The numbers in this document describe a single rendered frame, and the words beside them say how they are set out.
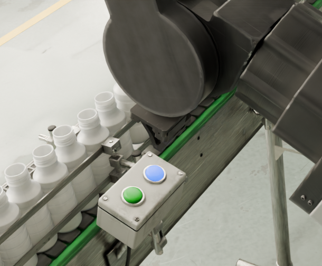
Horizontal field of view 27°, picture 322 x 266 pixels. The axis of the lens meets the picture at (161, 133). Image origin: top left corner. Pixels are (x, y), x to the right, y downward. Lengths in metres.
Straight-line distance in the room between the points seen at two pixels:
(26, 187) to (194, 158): 0.45
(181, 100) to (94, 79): 3.33
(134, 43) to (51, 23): 4.16
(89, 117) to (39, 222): 0.21
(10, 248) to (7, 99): 2.72
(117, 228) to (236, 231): 1.54
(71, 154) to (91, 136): 0.05
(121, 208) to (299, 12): 0.69
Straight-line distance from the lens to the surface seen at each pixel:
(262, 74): 0.39
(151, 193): 1.07
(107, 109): 1.21
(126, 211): 1.04
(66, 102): 3.59
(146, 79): 0.42
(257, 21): 0.39
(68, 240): 1.18
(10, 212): 1.08
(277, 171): 1.93
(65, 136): 1.14
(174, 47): 0.39
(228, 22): 0.38
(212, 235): 2.58
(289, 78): 0.39
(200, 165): 1.45
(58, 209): 1.16
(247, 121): 1.59
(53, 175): 1.12
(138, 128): 1.27
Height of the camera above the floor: 1.77
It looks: 34 degrees down
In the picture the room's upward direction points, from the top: 11 degrees counter-clockwise
